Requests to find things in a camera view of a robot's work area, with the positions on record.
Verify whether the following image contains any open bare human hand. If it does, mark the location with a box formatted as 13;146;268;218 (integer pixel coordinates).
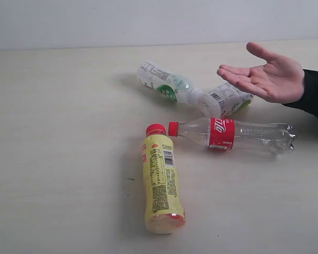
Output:
217;42;305;104

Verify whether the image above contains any clear red label cola bottle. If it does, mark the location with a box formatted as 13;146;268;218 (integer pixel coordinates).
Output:
168;117;297;155

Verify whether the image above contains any white green label bottle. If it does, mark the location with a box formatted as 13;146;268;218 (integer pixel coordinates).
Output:
137;61;204;105

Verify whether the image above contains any yellow label red cap bottle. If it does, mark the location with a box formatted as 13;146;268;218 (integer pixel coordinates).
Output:
142;123;186;234

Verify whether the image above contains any black sleeved forearm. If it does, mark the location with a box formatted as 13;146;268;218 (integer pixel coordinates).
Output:
284;69;318;118

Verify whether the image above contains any clear bottle with barcode label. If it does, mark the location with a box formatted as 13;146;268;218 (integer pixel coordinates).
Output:
200;83;254;118

